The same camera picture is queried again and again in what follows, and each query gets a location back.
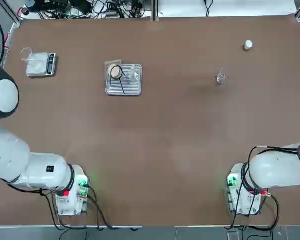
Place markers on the large glass beaker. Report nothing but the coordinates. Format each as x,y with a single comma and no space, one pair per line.
27,60

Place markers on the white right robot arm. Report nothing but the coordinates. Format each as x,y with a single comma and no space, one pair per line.
277,170

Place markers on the black metal tripod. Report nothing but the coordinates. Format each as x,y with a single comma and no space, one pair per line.
122,86

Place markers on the glass alcohol lamp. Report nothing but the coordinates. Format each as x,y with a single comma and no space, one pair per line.
133,74

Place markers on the silver digital scale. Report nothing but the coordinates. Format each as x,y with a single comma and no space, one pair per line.
51,63

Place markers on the small glass beaker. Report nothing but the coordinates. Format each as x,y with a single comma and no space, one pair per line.
220,78

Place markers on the aluminium frame post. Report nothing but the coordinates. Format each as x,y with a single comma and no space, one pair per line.
155,10
12,15

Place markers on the ribbed metal tray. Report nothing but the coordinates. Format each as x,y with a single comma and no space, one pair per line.
132,87

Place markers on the white lamp cap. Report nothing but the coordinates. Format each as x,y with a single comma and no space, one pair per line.
248,45

